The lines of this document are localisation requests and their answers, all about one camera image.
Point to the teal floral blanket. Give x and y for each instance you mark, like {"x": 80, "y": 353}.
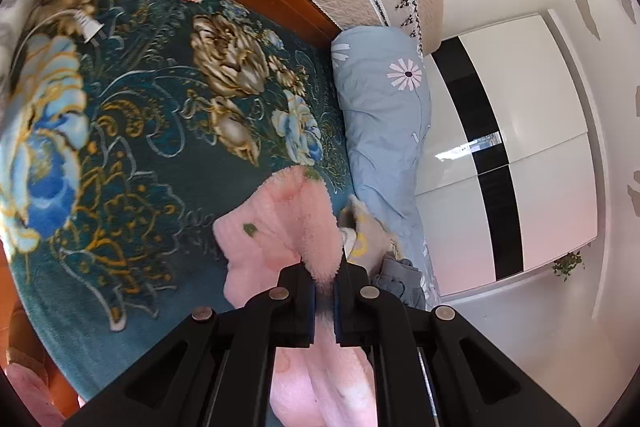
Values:
{"x": 150, "y": 107}

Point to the pink fluffy slipper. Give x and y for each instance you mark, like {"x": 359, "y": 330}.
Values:
{"x": 30, "y": 387}

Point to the blue-grey floral pillow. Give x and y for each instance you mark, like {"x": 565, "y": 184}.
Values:
{"x": 380, "y": 132}

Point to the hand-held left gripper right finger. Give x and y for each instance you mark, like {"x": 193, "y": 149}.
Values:
{"x": 350, "y": 307}

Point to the pink fleece garment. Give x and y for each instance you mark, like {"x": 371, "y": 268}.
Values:
{"x": 280, "y": 227}

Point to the grey sweatshirt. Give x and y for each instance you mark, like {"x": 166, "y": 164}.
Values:
{"x": 400, "y": 279}

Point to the white wardrobe with black stripe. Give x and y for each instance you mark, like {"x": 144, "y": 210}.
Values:
{"x": 525, "y": 157}

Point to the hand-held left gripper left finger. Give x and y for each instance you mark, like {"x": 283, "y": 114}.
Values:
{"x": 300, "y": 307}

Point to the cream fluffy garment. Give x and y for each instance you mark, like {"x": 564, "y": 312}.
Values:
{"x": 365, "y": 232}

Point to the small green plant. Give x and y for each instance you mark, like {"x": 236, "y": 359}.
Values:
{"x": 567, "y": 264}

